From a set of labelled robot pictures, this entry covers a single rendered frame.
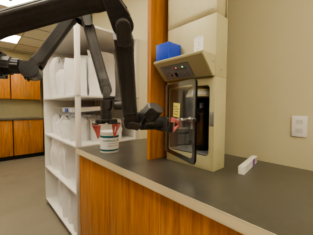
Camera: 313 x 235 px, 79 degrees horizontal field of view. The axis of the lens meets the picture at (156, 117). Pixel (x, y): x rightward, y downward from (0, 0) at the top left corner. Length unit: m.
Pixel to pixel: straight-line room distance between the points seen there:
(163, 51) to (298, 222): 0.88
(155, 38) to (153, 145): 0.65
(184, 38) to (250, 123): 0.67
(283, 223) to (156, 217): 0.50
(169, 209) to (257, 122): 0.78
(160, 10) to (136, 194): 1.06
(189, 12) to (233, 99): 0.62
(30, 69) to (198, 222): 0.97
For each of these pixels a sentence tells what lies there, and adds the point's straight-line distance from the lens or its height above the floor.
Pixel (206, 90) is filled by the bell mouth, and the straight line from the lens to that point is 1.06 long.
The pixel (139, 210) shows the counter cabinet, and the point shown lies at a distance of 1.05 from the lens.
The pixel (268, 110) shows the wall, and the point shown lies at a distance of 1.32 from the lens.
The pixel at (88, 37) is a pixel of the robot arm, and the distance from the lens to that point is 1.13.
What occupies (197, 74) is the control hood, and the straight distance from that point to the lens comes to 0.99.
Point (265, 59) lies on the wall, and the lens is 1.36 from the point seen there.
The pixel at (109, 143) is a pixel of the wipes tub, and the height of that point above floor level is 1.01.
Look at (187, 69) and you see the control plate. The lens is 1.00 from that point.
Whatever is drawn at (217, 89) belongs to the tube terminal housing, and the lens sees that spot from 0.99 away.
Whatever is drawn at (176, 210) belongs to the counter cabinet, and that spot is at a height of 0.84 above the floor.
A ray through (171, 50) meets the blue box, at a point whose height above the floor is 1.56.
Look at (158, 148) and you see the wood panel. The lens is 1.21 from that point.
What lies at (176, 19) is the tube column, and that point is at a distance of 1.22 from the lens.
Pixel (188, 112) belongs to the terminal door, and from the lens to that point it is 0.92.
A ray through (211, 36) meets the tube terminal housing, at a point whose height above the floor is 1.60.
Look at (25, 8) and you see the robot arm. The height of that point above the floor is 1.48.
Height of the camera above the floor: 1.26
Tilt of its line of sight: 3 degrees down
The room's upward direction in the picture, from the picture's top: straight up
